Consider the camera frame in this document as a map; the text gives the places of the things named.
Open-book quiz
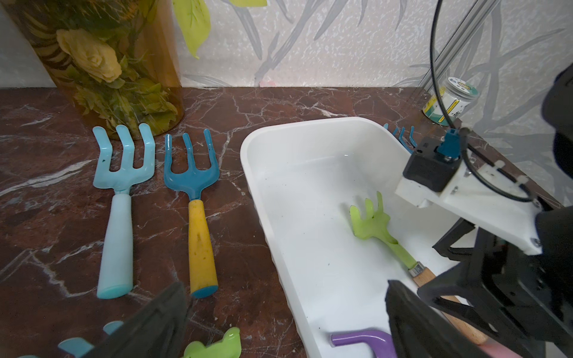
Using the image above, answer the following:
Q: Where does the green rake wooden handle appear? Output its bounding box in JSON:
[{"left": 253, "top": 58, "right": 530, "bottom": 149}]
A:
[{"left": 349, "top": 192, "right": 488, "bottom": 345}]

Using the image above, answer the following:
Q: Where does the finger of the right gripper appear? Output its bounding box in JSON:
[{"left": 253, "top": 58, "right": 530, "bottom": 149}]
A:
[
  {"left": 433, "top": 218, "right": 475, "bottom": 262},
  {"left": 418, "top": 251, "right": 572, "bottom": 357}
]

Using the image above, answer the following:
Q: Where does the purple rake pink handle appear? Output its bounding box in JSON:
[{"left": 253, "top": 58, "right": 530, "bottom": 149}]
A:
[{"left": 330, "top": 329, "right": 398, "bottom": 358}]

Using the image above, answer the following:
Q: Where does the white plastic storage box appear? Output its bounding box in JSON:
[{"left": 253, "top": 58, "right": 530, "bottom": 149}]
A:
[{"left": 240, "top": 117, "right": 458, "bottom": 357}]

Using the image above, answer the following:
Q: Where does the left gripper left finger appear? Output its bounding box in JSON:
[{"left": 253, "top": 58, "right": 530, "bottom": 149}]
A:
[{"left": 85, "top": 282, "right": 188, "bottom": 357}]

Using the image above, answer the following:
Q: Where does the dark teal rake yellow handle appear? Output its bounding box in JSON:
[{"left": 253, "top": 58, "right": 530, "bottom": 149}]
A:
[{"left": 392, "top": 126, "right": 417, "bottom": 154}]

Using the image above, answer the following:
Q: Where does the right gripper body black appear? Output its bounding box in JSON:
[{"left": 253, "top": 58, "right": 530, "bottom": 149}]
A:
[{"left": 535, "top": 67, "right": 572, "bottom": 340}]

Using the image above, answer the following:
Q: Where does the small jar green label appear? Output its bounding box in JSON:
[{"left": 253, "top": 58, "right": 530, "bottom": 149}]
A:
[{"left": 422, "top": 77, "right": 480, "bottom": 126}]

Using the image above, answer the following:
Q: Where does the dark teal fork yellow handle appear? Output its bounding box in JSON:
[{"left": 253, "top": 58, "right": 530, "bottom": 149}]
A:
[{"left": 164, "top": 129, "right": 220, "bottom": 299}]

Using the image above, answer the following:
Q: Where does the light blue fork pale handle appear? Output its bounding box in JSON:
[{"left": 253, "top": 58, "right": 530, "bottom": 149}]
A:
[{"left": 93, "top": 123, "right": 155, "bottom": 300}]

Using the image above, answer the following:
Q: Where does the potted plant amber vase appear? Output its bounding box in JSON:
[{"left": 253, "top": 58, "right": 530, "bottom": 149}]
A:
[{"left": 0, "top": 0, "right": 268, "bottom": 140}]

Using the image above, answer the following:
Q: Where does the green tool wooden handle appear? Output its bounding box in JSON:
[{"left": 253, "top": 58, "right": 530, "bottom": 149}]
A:
[{"left": 183, "top": 327, "right": 242, "bottom": 358}]

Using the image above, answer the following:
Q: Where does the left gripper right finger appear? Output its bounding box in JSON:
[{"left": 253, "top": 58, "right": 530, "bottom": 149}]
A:
[{"left": 385, "top": 280, "right": 488, "bottom": 358}]

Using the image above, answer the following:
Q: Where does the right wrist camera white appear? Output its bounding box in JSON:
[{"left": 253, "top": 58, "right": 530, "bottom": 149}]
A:
[{"left": 396, "top": 128, "right": 543, "bottom": 255}]

